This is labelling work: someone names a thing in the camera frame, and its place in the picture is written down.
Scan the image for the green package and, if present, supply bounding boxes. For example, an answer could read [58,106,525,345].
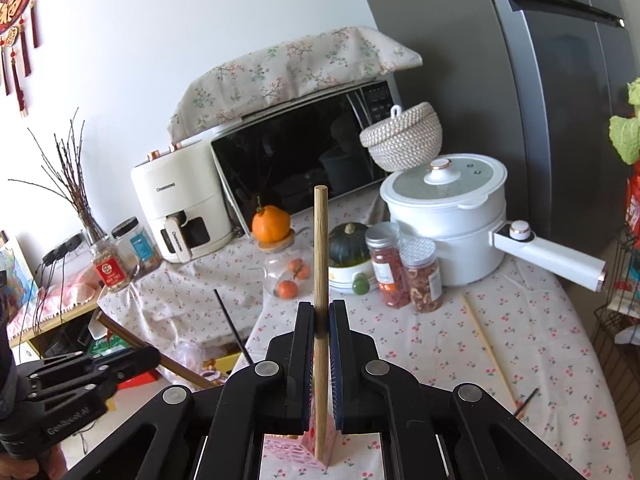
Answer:
[90,335,127,357]

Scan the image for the glass jar with wooden lid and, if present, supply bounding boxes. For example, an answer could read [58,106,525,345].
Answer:
[256,230,316,304]

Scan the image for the brown wooden chopstick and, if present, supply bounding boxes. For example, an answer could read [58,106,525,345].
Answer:
[96,316,217,390]

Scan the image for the clear plastic bag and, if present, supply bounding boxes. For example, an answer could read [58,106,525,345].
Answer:
[172,340,226,377]

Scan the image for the black chopstick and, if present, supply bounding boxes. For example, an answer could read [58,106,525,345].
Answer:
[515,388,540,417]
[214,288,253,365]

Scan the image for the large orange with stem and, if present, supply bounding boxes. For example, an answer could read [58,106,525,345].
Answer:
[251,196,292,244]

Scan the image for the cream air fryer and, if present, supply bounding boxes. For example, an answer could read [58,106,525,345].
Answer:
[131,139,235,264]

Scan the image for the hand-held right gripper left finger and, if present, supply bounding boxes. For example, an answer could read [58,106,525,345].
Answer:
[65,301,318,480]

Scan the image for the pink plastic bag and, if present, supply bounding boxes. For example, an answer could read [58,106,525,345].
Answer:
[50,265,102,311]

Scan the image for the small floral print cloth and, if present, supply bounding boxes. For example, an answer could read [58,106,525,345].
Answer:
[97,200,321,361]

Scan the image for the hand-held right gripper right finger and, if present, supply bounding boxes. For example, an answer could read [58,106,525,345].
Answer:
[327,300,631,480]

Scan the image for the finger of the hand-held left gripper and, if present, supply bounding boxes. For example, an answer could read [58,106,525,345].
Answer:
[30,372,121,407]
[25,347,162,386]

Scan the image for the dark green pumpkin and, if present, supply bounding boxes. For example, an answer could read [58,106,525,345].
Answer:
[327,222,374,268]

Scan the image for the light bamboo chopstick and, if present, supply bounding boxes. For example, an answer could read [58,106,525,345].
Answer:
[314,186,337,462]

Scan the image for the long bamboo chopstick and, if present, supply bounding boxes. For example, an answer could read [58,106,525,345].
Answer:
[460,294,518,413]

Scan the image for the red snack package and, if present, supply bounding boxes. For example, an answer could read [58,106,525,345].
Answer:
[622,165,640,247]

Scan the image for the black wire rack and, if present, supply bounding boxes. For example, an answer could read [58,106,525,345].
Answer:
[592,230,640,357]

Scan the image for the black power strip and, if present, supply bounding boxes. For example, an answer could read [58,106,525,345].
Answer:
[42,230,86,266]

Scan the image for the black door microwave oven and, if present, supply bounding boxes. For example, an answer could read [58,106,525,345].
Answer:
[210,80,404,239]

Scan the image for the colourful printed sheet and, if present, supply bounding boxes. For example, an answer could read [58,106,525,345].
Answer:
[0,232,37,322]

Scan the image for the jar of red dried berries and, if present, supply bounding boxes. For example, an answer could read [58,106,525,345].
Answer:
[365,221,416,311]

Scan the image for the grey refrigerator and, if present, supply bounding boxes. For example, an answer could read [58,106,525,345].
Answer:
[350,0,640,261]

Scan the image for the blue label jar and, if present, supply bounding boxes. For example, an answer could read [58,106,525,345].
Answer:
[111,216,164,277]

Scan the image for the white electric cooking pot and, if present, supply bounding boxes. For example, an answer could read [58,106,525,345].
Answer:
[380,154,609,293]

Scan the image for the jar of dried fruit slices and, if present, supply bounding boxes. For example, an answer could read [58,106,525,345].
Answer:
[400,237,445,315]

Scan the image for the pink perforated plastic basket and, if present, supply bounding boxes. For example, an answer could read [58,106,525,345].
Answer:
[262,432,341,468]

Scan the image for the yellow cardboard box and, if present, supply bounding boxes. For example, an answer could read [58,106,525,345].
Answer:
[200,350,242,377]

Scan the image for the napa cabbage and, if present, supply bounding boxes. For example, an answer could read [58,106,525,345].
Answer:
[609,77,640,166]

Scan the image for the person's left hand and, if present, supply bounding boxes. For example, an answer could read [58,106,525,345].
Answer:
[40,446,69,480]

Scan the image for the wooden shelf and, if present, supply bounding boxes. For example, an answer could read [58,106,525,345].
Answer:
[7,295,101,352]

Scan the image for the floral fabric cover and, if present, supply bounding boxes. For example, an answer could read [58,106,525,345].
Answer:
[167,25,424,146]

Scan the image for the red knot wall ornament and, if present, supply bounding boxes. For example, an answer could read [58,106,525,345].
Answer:
[0,0,42,119]

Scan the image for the white ceramic bowl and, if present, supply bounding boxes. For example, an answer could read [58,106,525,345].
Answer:
[327,257,381,296]

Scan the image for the red label jar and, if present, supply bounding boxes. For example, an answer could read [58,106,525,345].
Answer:
[90,237,132,294]

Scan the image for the woven basket with lid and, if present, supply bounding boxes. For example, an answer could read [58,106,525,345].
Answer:
[359,101,444,174]

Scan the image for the dry branches in vase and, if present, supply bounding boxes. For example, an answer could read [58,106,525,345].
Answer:
[7,107,109,247]

